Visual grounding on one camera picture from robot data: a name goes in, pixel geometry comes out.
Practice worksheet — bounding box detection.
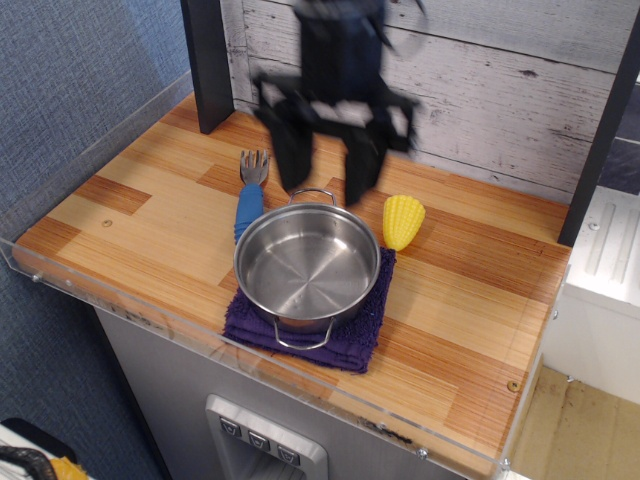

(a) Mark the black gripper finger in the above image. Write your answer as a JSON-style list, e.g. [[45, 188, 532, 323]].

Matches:
[[255, 102, 313, 191], [343, 124, 389, 206]]

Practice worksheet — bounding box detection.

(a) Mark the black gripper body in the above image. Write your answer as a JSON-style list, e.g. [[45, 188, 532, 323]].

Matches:
[[249, 14, 424, 156]]

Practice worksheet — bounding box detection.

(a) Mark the fork with blue handle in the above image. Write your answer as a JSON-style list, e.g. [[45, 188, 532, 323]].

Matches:
[[234, 150, 269, 243]]

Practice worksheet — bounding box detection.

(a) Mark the stainless steel pot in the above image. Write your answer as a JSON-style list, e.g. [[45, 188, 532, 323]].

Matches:
[[234, 190, 382, 350]]

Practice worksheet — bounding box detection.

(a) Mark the purple cloth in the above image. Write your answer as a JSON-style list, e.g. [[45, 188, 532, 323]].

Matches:
[[223, 247, 396, 374]]

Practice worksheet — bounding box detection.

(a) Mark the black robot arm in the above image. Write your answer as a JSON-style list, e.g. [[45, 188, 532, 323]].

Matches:
[[253, 1, 418, 206]]

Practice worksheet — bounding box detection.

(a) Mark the yellow toy corn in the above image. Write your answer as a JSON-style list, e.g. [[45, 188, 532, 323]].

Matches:
[[383, 195, 426, 252]]

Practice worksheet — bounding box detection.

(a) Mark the grey toy fridge cabinet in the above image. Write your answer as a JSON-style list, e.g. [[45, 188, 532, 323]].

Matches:
[[97, 310, 457, 479]]

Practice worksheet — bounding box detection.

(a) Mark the clear acrylic table guard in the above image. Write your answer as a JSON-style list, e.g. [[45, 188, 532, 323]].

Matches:
[[1, 77, 568, 479]]

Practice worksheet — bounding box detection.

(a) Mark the white toy sink unit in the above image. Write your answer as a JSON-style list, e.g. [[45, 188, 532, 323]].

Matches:
[[541, 186, 639, 403]]

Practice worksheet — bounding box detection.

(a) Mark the silver dispenser button panel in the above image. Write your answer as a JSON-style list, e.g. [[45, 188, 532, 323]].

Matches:
[[205, 394, 329, 479]]

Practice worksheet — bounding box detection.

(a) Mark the yellow object at corner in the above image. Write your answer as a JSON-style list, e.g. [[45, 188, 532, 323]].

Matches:
[[50, 457, 91, 480]]

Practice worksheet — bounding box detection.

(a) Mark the dark left vertical post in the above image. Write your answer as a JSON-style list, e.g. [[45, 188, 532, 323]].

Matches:
[[180, 0, 235, 134]]

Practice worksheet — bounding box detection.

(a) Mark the dark vertical post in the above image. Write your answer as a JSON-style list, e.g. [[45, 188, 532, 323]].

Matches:
[[180, 0, 235, 134], [557, 12, 639, 247]]

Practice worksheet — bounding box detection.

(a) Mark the dark right vertical post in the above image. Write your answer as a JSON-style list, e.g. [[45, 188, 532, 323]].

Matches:
[[557, 12, 639, 247]]

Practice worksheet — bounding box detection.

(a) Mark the black braided cable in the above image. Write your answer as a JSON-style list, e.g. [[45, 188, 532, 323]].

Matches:
[[0, 446, 55, 480]]

